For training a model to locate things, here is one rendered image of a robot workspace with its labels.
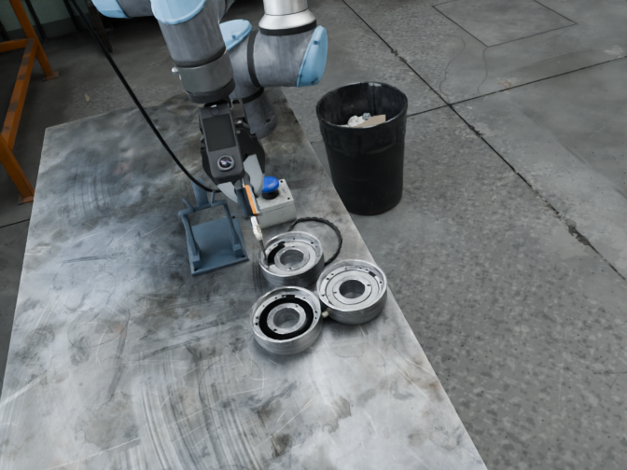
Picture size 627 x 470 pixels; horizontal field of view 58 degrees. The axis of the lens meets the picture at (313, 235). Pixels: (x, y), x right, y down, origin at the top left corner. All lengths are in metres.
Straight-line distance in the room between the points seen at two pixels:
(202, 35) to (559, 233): 1.68
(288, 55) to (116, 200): 0.46
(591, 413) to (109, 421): 1.29
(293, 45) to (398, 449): 0.77
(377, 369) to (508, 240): 1.42
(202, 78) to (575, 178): 1.90
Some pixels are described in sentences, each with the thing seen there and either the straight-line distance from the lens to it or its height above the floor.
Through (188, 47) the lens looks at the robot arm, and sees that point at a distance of 0.78.
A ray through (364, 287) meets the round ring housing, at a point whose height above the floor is 0.82.
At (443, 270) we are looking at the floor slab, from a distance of 2.03.
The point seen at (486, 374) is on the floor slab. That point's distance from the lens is 1.77.
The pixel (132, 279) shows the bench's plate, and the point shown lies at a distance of 1.03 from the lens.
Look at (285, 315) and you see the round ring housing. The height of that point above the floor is 0.81.
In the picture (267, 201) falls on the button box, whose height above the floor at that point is 0.85.
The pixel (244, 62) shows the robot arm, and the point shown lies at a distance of 1.20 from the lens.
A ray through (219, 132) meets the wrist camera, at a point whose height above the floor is 1.06.
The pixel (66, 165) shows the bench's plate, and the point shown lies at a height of 0.80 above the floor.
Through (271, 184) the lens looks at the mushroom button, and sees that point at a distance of 1.01.
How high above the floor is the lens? 1.46
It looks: 42 degrees down
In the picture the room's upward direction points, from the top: 10 degrees counter-clockwise
